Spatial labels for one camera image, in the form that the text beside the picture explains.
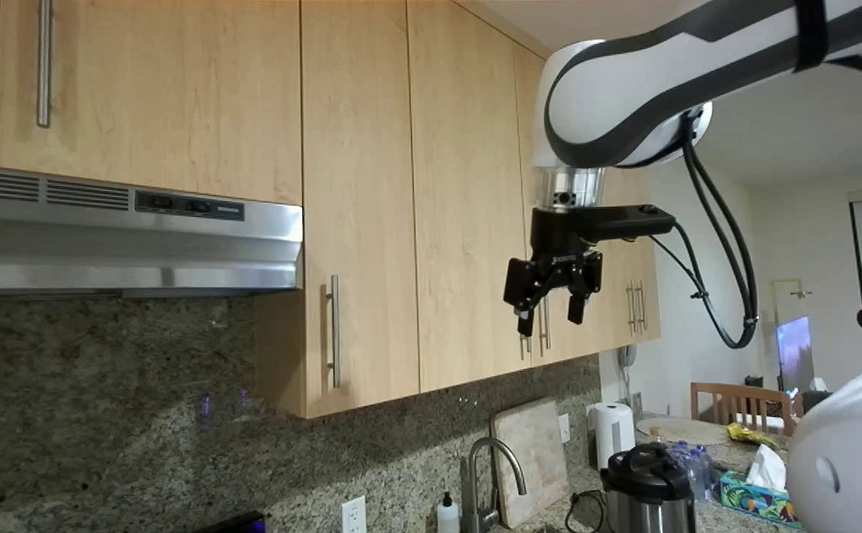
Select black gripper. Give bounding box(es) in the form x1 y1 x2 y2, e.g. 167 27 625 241
499 204 607 339

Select wide wood cabinet door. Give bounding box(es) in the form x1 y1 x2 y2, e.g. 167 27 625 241
0 0 305 207

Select white paper towel roll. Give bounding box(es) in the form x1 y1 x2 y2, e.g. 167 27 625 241
584 397 638 474

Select curved steel faucet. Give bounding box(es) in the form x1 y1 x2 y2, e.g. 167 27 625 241
458 434 533 533

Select pale stone cutting board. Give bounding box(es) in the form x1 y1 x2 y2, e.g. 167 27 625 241
489 397 578 533

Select wooden chair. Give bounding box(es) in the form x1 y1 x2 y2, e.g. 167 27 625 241
687 378 798 437

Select steel pot with black lid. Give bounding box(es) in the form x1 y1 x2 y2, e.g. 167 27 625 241
597 437 699 533

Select clear water bottles pack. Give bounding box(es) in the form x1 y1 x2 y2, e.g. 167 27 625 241
665 437 718 504

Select yellow banana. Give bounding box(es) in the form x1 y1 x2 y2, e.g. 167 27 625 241
724 419 778 450

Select flat screen monitor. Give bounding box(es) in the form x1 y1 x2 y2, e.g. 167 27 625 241
773 313 818 398

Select white soap bottle black cap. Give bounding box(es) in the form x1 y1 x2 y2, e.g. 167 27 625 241
434 487 461 533

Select teal floral tissue box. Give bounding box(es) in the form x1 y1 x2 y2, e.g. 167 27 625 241
717 441 795 527

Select stainless steel range hood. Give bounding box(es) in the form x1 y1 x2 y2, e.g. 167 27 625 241
0 160 307 298

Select wooden end wall cabinet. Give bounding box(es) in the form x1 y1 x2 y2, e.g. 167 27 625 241
597 164 662 350

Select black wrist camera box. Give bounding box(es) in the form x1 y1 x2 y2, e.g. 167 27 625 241
584 200 677 246

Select black cable bundle loop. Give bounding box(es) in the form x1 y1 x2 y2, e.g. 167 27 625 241
644 113 761 354

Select black velcro strap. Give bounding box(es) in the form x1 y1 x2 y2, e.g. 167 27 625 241
790 0 832 73

